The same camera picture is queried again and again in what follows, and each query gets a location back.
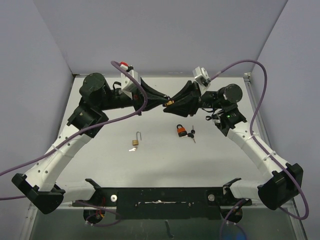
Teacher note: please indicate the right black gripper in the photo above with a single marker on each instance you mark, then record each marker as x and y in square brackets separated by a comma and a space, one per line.
[188, 105]

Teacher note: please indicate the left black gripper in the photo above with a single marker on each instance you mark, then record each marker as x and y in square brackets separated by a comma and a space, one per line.
[139, 99]

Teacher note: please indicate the brass padlock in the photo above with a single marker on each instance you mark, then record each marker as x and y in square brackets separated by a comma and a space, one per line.
[138, 138]
[169, 102]

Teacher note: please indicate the black headed key bunch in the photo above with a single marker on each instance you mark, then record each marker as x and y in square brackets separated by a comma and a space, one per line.
[191, 134]

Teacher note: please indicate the orange black padlock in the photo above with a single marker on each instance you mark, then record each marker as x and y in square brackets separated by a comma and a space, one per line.
[181, 131]

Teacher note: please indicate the silver keys of padlock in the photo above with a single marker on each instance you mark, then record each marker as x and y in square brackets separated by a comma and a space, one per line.
[133, 149]

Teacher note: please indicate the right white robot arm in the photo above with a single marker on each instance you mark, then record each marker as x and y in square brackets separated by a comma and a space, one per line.
[282, 180]

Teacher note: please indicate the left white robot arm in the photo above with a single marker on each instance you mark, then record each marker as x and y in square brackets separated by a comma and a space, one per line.
[39, 184]

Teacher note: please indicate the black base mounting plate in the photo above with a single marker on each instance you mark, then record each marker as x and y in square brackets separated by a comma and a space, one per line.
[167, 203]

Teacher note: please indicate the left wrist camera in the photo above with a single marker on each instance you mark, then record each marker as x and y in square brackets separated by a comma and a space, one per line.
[127, 86]

